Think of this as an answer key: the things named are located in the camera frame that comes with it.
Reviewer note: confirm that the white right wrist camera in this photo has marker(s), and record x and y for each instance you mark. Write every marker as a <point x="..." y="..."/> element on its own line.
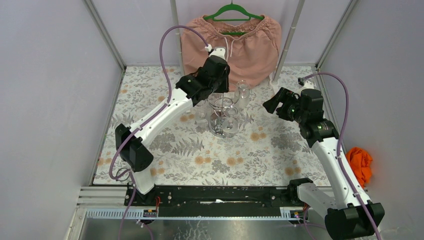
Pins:
<point x="304" y="84"/>

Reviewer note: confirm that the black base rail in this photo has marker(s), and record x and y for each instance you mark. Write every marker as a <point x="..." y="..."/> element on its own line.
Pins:
<point x="215" y="201"/>

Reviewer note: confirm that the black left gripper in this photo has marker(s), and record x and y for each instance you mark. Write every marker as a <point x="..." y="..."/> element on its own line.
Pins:
<point x="220" y="84"/>

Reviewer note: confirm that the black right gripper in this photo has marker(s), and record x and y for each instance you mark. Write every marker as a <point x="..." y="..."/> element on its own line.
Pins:
<point x="289" y="96"/>

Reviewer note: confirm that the pink shorts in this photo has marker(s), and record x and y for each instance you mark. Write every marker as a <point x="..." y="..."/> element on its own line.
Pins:
<point x="252" y="47"/>

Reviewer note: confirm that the orange cloth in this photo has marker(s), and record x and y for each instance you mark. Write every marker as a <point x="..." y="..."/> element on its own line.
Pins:
<point x="360" y="162"/>

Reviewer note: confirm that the chrome wine glass rack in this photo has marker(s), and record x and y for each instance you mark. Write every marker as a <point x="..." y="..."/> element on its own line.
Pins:
<point x="222" y="105"/>

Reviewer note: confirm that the clear wine glass front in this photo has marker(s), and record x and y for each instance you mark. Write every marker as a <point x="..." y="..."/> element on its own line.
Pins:
<point x="230" y="126"/>

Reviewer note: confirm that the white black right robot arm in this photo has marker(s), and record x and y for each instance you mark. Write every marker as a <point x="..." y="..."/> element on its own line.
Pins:
<point x="350" y="213"/>

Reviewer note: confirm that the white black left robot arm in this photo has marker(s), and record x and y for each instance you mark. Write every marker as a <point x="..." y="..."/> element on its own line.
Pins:
<point x="133" y="142"/>

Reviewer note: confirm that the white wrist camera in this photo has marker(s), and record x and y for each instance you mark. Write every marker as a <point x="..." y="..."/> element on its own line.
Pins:
<point x="304" y="84"/>
<point x="217" y="51"/>

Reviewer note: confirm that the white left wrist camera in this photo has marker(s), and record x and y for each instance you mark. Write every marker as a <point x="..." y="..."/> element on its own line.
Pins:
<point x="217" y="51"/>

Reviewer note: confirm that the floral table mat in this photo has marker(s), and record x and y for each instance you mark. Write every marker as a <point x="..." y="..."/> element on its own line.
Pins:
<point x="266" y="150"/>

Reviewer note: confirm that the clear wine glass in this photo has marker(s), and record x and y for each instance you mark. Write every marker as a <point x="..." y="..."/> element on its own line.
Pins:
<point x="242" y="94"/>
<point x="201" y="114"/>
<point x="230" y="126"/>

